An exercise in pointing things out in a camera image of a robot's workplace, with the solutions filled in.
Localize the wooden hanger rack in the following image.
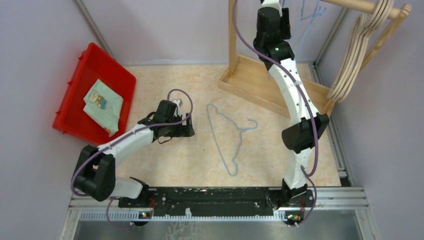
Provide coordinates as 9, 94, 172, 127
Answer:
218, 0, 413, 117

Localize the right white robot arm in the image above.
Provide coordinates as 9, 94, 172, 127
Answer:
253, 0, 329, 206

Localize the red plastic bin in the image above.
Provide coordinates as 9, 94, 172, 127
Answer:
52, 42, 137, 145

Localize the blue wire hanger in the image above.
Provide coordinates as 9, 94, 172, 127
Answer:
290, 0, 317, 37
206, 103, 259, 177
294, 0, 327, 54

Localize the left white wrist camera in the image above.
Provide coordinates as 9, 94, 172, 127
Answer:
172, 99, 183, 108

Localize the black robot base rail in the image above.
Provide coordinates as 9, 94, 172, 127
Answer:
118, 187, 315, 217

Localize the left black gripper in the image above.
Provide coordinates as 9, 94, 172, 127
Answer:
165, 112, 194, 137

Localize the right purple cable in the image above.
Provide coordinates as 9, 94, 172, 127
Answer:
231, 0, 321, 228

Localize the purple cable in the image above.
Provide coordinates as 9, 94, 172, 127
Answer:
231, 0, 321, 228
70, 88, 194, 229

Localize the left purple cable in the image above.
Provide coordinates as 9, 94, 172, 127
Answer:
70, 88, 194, 229

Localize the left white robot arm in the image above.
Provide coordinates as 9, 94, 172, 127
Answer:
71, 99, 195, 207

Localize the beige plastic hanger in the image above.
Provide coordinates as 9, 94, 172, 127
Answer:
327, 0, 388, 100
331, 0, 396, 103
329, 0, 392, 102
327, 0, 385, 100

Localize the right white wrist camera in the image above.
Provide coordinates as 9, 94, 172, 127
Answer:
261, 0, 283, 17

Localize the folded light green cloth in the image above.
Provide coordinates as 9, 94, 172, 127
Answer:
83, 79, 124, 137

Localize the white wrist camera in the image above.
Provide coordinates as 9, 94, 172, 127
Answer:
261, 0, 283, 17
172, 99, 183, 108

